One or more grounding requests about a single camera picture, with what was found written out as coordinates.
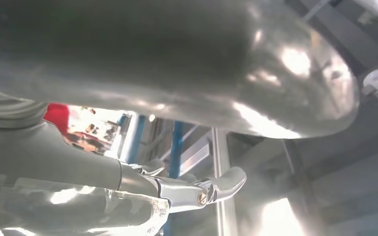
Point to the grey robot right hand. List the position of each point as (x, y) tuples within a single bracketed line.
[(143, 49)]

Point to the blue metal shelf rack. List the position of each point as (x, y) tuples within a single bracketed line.
[(176, 146)]

